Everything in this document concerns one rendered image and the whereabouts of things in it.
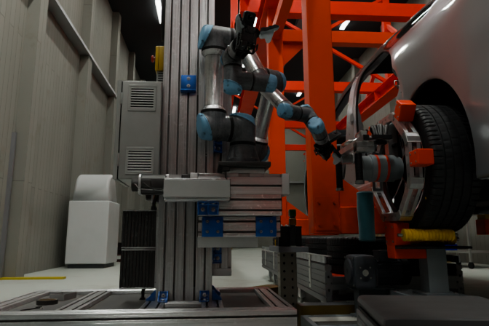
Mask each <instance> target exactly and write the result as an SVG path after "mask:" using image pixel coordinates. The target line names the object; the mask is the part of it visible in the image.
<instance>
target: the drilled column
mask: <svg viewBox="0 0 489 326"><path fill-rule="evenodd" d="M277 259H278V295H279V296H280V297H282V298H283V299H284V300H286V301H287V302H288V303H289V304H290V305H292V306H293V307H295V308H296V309H297V307H296V303H297V302H298V291H297V263H296V253H278V252H277Z"/></svg>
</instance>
